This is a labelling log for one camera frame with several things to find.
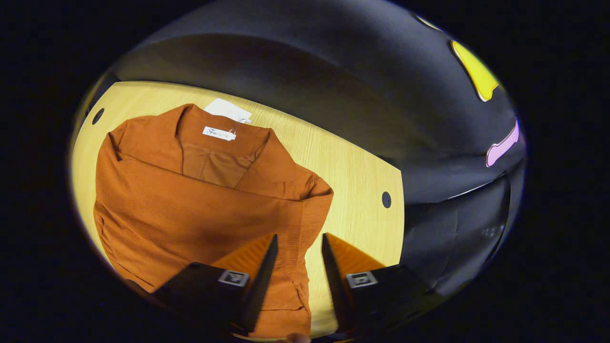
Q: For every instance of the black backdrop cloth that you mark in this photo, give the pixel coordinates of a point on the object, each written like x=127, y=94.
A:
x=333, y=95

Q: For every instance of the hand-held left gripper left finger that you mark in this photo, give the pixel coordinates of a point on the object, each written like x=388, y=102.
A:
x=259, y=290

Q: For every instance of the white paper hang tag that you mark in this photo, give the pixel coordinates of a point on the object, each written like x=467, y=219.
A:
x=228, y=110

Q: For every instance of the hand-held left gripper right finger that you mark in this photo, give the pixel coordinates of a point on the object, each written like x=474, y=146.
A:
x=336, y=290

